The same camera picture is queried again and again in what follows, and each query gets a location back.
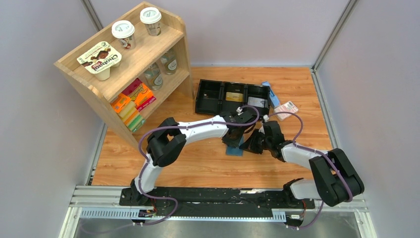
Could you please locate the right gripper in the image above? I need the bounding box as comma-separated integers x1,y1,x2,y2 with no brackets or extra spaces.
239,129,271,155

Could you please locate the teal leather card holder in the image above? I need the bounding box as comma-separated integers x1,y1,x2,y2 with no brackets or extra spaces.
224,136,244,157

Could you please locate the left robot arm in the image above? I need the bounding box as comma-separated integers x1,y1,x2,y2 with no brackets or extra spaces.
131,105,260,206

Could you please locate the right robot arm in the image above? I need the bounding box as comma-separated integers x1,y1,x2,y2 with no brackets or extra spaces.
240,121,365,208

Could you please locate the silver VIP card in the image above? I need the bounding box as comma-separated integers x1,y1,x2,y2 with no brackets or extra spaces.
248,97,266,108

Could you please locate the gold card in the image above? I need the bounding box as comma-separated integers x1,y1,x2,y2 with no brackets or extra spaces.
225,92,243,102

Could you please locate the pink card box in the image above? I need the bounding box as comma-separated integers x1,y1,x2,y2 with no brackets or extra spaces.
274,101,299,121

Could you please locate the black bin middle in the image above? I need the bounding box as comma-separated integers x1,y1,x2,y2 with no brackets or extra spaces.
220,82,246,112

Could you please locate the black bin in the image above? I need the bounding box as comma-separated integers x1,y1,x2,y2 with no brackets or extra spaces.
220,82,246,112
195,79,223,116
245,84,270,120

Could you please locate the black bin left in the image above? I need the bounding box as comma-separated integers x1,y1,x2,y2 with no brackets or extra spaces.
195,79,223,116

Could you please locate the light blue box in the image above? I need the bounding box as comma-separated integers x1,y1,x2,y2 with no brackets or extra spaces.
262,81,280,108

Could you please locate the black bin right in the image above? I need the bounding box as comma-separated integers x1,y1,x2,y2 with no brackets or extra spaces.
245,84,270,120

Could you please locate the glass bottle left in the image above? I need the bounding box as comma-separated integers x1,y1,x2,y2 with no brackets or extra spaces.
144,62,163,90

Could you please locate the glass bottle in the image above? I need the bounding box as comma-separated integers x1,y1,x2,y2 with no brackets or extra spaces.
160,48,177,74
144,62,163,90

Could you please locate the glass bottle right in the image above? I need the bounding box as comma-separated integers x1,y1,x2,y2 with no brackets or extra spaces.
160,48,177,74

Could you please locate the red orange sponge pack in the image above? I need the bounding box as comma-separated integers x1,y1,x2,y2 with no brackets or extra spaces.
122,78,156,112

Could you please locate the colourful sponge stack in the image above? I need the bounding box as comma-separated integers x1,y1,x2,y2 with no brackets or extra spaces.
110,93,145,132

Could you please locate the wooden shelf unit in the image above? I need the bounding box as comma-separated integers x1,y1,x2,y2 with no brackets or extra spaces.
54,1,194,148

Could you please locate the white lidded cup right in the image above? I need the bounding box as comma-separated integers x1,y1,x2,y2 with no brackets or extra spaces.
140,7,162,36

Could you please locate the white lidded cup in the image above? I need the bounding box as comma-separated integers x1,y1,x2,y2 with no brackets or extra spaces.
111,20,136,50
140,7,162,36

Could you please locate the white lidded cup left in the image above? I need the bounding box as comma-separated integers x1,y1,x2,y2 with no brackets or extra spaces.
111,20,136,50

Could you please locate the Chobani yogurt pack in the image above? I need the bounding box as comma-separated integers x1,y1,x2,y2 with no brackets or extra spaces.
77,41,122,81

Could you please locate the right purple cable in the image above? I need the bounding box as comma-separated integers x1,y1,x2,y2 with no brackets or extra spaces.
267,112,354,230

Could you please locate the purple cable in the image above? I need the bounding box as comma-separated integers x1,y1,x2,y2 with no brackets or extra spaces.
267,112,354,230
131,105,261,227

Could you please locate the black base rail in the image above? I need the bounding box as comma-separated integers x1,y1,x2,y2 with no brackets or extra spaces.
119,187,315,218

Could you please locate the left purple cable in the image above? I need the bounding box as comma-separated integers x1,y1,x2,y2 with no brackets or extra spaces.
131,105,261,227

